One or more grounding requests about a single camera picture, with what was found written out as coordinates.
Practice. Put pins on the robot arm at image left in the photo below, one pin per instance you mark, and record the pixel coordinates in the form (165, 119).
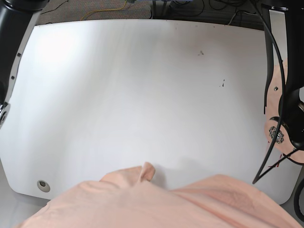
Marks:
(17, 20)

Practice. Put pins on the left table grommet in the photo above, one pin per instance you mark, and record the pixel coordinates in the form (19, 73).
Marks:
(43, 186)

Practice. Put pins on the peach t-shirt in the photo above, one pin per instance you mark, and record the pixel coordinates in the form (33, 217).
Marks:
(128, 199)

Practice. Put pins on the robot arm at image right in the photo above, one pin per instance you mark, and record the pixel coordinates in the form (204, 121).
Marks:
(285, 75)

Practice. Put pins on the red tape rectangle marker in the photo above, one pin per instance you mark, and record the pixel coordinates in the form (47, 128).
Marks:
(274, 156)

